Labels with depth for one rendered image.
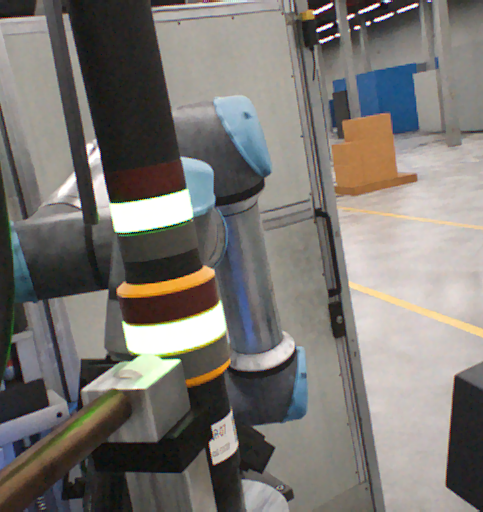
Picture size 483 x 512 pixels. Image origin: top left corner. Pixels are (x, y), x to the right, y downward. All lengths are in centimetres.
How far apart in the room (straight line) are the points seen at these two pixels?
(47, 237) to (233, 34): 189
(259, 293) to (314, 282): 156
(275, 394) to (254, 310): 15
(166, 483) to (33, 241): 39
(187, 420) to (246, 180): 74
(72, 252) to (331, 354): 215
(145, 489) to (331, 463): 255
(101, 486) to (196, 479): 25
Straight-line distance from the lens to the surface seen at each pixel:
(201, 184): 55
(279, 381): 117
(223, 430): 33
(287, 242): 257
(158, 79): 31
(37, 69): 221
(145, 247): 30
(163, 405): 29
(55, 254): 66
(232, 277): 108
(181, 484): 31
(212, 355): 31
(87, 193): 30
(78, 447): 26
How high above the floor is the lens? 164
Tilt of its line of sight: 11 degrees down
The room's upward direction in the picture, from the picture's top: 10 degrees counter-clockwise
